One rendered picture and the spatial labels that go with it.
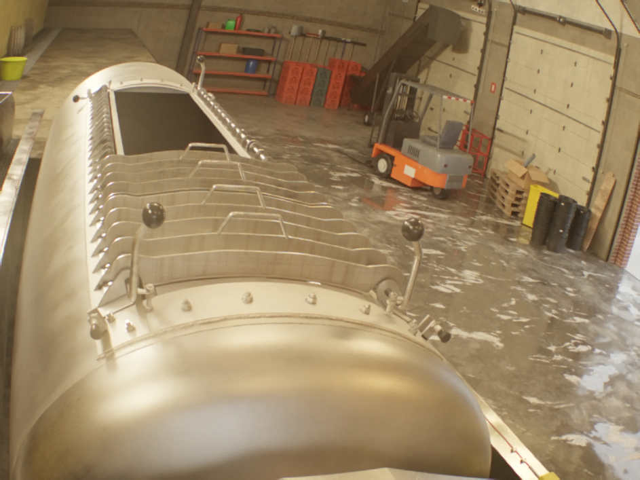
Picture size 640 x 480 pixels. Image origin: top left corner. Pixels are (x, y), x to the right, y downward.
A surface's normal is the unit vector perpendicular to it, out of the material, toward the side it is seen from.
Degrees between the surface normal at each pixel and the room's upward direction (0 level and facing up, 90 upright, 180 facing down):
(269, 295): 1
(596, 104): 90
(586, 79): 90
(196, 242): 90
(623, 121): 90
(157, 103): 104
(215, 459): 68
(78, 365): 40
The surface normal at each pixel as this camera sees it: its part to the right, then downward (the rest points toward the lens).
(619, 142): -0.91, -0.05
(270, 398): 0.33, -0.12
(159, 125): 0.12, 0.48
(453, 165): 0.59, 0.40
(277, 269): 0.36, 0.40
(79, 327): -0.44, -0.73
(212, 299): 0.03, -0.91
